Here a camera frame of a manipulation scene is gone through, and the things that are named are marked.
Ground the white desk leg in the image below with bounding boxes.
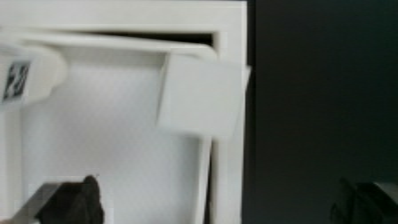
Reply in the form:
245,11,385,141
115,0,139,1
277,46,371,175
158,54,250,138
0,43,67,110

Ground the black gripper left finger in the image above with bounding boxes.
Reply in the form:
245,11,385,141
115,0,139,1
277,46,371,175
11,175,105,224

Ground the white desk top tray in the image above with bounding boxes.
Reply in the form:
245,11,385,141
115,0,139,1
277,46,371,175
0,0,249,224

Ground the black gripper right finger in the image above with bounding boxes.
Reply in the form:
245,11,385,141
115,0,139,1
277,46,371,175
329,178,398,224

